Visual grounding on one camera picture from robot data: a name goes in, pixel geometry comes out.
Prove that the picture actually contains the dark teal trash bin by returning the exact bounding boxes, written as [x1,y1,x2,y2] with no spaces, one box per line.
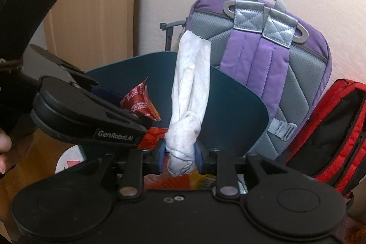
[88,52,269,157]

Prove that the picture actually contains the person's hand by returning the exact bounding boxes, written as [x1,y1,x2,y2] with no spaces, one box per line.
[0,130,13,174]

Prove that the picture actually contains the purple grey backpack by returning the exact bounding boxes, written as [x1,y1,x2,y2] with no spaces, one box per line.
[186,0,332,159]

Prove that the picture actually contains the red black backpack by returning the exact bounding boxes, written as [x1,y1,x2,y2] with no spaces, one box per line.
[285,79,366,198]

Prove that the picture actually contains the folded grey trolley frame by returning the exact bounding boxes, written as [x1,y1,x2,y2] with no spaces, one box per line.
[159,0,211,52]

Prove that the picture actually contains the white knotted tissue cloth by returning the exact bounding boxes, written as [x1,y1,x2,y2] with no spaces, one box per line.
[165,31,211,177]

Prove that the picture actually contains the red snack wrapper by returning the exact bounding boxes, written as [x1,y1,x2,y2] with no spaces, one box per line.
[120,80,161,122]

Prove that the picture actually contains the red plastic bag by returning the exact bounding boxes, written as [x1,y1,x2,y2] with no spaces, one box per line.
[138,127,168,149]

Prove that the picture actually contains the light wooden door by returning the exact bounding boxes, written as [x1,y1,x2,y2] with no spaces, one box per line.
[43,0,134,71]

